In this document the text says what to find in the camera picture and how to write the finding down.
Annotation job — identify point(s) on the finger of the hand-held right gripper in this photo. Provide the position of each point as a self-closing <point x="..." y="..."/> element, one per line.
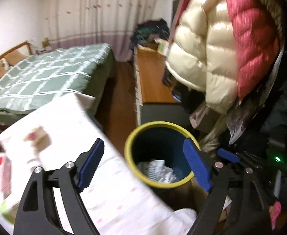
<point x="228" y="154"/>

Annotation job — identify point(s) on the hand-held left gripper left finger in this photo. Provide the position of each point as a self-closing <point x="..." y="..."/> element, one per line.
<point x="89" y="166"/>

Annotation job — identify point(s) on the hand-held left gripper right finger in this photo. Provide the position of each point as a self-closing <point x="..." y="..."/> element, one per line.
<point x="197" y="166"/>

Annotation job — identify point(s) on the white tissue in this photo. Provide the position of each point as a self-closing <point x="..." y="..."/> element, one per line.
<point x="160" y="171"/>

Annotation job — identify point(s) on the yellow-rimmed dark waste bin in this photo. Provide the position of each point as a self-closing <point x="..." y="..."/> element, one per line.
<point x="158" y="142"/>

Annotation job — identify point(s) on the small white bottle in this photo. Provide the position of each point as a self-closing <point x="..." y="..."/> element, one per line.
<point x="35" y="160"/>

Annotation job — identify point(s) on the small pink-brown box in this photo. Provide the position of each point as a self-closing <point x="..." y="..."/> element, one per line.
<point x="39" y="139"/>

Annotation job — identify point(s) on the pink strawberry milk carton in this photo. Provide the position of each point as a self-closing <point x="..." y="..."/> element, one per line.
<point x="4" y="176"/>

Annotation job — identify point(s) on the green wet wipe pack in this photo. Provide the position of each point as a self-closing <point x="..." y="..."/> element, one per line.
<point x="9" y="210"/>

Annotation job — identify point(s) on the patterned light garment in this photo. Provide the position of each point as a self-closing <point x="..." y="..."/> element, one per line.
<point x="241" y="122"/>

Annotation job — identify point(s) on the white dotted table cloth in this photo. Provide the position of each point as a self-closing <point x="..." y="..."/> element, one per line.
<point x="124" y="188"/>

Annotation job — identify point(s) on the beige hanging garment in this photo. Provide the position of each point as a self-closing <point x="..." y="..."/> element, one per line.
<point x="202" y="120"/>

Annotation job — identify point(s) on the wooden bed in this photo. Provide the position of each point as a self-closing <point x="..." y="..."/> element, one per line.
<point x="102" y="78"/>

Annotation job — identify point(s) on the low wooden cabinet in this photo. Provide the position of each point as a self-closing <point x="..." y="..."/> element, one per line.
<point x="153" y="78"/>

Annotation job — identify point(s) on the green checked duvet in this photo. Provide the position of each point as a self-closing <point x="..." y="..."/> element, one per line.
<point x="48" y="73"/>

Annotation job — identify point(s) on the cream puffer jacket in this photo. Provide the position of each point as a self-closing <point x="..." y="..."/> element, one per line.
<point x="207" y="53"/>

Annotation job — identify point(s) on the red dotted puffer jacket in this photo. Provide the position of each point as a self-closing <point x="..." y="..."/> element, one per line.
<point x="251" y="41"/>

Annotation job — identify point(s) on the small green box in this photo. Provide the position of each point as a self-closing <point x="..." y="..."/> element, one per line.
<point x="163" y="46"/>

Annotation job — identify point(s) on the small cardboard box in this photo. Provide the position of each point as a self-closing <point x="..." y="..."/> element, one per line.
<point x="46" y="42"/>

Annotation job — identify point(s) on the pile of mixed clothes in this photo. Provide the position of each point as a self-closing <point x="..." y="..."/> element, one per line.
<point x="148" y="31"/>

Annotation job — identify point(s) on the white and mauve curtain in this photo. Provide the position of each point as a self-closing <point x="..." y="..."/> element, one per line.
<point x="97" y="17"/>

